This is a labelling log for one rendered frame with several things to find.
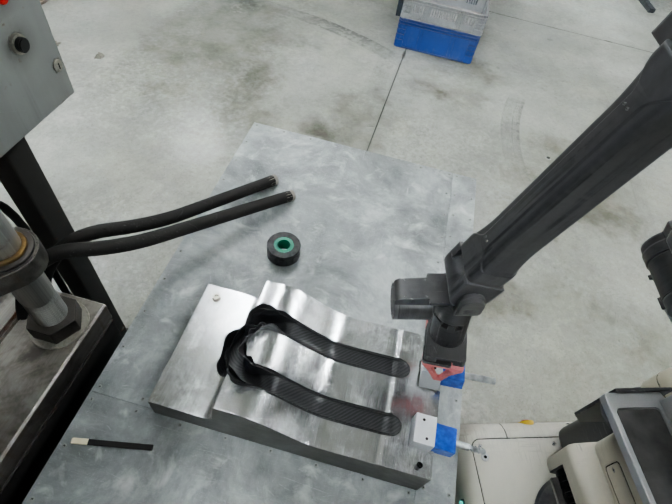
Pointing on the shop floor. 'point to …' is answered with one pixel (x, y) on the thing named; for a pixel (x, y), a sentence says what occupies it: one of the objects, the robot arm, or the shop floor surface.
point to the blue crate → (436, 40)
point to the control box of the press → (10, 34)
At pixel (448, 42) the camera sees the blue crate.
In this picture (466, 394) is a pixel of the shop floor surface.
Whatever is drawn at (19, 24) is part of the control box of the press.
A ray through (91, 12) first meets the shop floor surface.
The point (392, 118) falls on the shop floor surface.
